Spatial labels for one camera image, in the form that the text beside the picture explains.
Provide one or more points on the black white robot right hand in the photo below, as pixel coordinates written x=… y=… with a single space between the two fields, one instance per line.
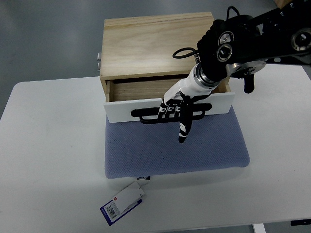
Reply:
x=183 y=94

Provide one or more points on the white drawer black handle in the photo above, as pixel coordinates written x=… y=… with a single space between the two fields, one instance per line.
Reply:
x=125 y=95

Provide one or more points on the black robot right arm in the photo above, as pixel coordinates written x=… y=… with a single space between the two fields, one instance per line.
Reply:
x=230 y=45

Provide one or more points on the wooden drawer cabinet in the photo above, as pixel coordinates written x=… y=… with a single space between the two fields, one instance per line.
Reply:
x=139 y=47

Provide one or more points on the blue mesh cushion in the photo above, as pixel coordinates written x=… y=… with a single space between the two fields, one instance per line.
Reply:
x=133 y=149

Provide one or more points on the white and blue price tag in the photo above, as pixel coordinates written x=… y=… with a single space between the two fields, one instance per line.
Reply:
x=122 y=203

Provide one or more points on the cardboard box in corner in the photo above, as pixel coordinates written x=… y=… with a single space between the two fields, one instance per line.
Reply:
x=282 y=3

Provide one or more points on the white table leg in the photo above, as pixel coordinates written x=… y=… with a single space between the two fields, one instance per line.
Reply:
x=259 y=228

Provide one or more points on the dark object under table edge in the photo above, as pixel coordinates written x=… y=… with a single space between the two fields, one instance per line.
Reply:
x=300 y=222

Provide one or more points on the metal bracket behind cabinet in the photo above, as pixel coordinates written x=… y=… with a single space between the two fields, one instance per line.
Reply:
x=99 y=61

